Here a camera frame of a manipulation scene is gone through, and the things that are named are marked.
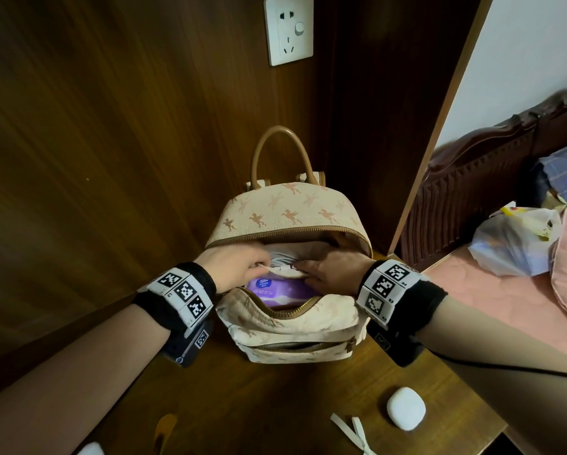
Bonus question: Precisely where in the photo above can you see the person's right hand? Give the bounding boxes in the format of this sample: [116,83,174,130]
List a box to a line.
[295,250,377,298]

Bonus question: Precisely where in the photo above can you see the person's left hand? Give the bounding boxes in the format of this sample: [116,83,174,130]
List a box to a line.
[193,241,273,295]

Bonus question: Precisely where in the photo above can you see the purple tissue pack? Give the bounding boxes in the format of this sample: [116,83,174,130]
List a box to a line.
[245,274,320,308]

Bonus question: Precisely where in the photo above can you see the white cable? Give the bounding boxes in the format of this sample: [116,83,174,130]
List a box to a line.
[264,250,309,280]

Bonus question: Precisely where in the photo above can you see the beige horse-print backpack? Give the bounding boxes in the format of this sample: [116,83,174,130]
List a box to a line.
[205,126,374,365]

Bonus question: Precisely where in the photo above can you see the wooden comb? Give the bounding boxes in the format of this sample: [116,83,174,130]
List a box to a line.
[153,413,178,455]

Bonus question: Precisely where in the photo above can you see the person's right forearm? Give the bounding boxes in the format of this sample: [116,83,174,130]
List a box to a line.
[415,296,567,455]

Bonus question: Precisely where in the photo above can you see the person's left forearm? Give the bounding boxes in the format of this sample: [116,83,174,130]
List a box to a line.
[0,305,170,455]

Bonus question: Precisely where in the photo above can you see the right marker wristband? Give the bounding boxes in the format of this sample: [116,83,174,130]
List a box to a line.
[355,259,449,335]

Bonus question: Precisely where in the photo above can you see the marker wristband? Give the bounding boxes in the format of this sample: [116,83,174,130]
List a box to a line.
[132,262,218,332]
[355,259,449,335]

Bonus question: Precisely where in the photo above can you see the left marker wristband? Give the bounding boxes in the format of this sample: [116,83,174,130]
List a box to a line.
[132,262,218,332]

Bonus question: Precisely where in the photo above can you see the white earbuds case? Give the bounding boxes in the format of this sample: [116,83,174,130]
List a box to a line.
[386,387,427,432]

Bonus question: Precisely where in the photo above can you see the dark wooden bed headboard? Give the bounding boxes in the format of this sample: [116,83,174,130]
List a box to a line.
[399,78,567,273]

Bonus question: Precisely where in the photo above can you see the large white ribbon cross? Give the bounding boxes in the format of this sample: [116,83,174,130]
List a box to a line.
[329,413,377,455]

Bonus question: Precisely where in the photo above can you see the white plastic bag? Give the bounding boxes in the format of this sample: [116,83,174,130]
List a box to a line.
[468,201,563,279]

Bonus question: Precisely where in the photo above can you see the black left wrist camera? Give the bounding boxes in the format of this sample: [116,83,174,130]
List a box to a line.
[160,319,214,368]

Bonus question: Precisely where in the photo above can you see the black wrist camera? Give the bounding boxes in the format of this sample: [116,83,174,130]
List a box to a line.
[160,319,214,368]
[366,322,426,368]

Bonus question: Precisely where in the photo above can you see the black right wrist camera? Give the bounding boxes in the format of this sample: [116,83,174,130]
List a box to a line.
[366,322,426,368]

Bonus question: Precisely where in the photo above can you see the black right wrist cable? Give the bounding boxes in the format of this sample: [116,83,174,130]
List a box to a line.
[427,350,567,379]

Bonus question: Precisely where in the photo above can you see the white wall socket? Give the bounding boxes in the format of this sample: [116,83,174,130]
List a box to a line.
[263,0,315,67]

